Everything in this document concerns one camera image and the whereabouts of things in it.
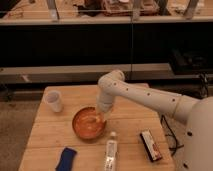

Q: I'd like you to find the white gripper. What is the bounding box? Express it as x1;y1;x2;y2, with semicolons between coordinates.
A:
96;97;114;120

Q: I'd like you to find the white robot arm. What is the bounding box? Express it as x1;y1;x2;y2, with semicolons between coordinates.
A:
97;70;213;171

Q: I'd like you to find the orange bowl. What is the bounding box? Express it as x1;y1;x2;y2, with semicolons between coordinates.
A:
72;107;106;140

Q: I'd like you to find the white plastic cup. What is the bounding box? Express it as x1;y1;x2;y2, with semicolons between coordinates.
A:
44;90;63;113

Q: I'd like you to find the black snack box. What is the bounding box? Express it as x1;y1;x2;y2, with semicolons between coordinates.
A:
140;130;163;162

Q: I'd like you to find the long wooden shelf bench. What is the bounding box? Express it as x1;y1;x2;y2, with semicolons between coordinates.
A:
0;63;174;84

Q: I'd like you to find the black box on shelf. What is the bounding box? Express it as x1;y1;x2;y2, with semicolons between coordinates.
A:
169;49;213;75

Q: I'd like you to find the black cable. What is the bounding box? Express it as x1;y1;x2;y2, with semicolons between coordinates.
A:
160;114;184;157

